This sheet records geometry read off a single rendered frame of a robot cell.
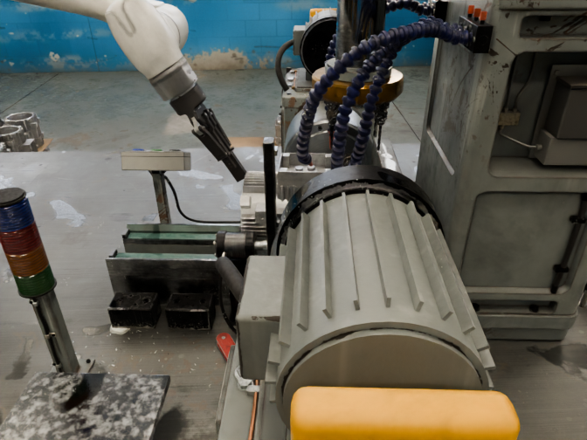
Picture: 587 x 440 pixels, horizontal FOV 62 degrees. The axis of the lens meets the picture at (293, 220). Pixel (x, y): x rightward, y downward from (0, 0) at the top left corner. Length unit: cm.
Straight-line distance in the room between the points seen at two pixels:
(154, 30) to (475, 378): 88
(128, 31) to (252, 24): 554
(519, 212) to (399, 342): 69
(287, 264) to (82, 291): 95
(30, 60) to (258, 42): 292
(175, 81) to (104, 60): 593
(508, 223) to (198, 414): 69
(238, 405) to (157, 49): 73
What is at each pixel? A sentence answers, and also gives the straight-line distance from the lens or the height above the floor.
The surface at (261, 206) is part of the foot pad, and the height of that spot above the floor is 108.
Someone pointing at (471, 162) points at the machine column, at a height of 123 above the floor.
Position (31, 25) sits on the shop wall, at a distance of 720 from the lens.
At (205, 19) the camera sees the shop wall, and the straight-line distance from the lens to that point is 661.
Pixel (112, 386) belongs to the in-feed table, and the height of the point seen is 92.
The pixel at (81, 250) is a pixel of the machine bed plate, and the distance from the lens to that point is 151.
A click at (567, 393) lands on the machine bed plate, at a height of 80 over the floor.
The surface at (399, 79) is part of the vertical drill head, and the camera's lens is 98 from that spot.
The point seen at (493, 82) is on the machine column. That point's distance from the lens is 87.
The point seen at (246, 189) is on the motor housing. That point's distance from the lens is 106.
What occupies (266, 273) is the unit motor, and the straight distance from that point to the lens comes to 44.
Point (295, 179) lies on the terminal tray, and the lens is 103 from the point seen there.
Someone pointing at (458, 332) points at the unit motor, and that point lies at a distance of 37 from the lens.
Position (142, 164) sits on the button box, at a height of 105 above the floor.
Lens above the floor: 158
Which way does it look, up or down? 31 degrees down
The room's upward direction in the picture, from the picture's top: straight up
